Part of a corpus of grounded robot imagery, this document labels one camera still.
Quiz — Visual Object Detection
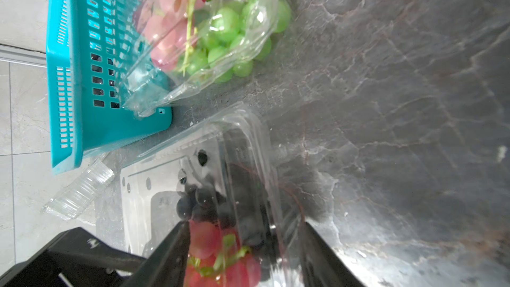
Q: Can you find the teal plastic basket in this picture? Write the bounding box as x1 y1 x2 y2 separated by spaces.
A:
46 0 172 174

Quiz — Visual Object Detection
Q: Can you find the green grape bunch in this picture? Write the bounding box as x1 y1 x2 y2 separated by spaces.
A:
175 0 292 86

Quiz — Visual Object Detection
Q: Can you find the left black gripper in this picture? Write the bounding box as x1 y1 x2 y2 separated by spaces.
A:
1 227 146 286

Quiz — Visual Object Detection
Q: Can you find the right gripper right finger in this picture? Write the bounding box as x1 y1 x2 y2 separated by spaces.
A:
298 222 364 287

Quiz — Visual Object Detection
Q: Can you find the red grape bunch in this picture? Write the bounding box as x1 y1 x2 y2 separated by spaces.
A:
183 221 262 287
132 0 212 73

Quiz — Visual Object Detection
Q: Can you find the clear clamshell container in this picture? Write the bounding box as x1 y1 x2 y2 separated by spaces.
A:
114 0 292 118
120 103 303 286
41 155 116 221

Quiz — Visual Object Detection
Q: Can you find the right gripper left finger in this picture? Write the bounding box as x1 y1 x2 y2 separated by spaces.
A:
129 221 191 286

